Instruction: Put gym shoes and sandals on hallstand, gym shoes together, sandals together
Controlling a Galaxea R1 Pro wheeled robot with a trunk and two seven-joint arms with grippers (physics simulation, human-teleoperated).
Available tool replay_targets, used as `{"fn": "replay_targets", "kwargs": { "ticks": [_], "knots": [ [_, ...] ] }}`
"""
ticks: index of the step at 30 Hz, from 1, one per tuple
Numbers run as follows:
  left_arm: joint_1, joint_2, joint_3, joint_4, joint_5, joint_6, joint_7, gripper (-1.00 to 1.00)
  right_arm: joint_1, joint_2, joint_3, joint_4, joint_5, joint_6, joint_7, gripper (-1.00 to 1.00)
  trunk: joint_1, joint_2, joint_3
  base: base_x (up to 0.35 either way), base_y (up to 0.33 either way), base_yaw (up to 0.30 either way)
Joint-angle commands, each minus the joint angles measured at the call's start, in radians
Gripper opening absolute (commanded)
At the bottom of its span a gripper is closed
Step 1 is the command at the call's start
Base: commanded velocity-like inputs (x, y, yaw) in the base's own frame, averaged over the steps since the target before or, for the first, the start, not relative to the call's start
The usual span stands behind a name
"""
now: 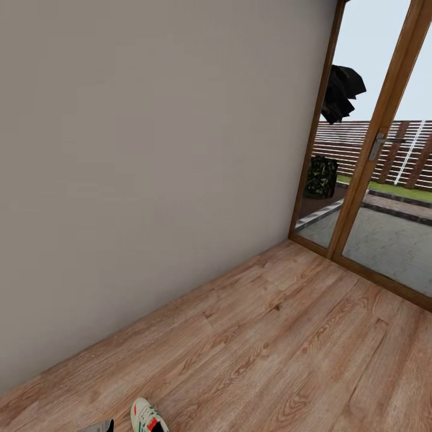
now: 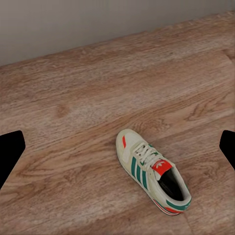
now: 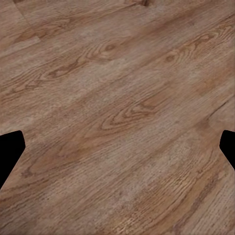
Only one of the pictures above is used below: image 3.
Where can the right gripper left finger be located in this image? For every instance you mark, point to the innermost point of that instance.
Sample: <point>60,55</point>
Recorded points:
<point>12,146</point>

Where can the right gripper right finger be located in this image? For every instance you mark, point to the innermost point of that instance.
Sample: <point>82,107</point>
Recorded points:
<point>227,146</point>

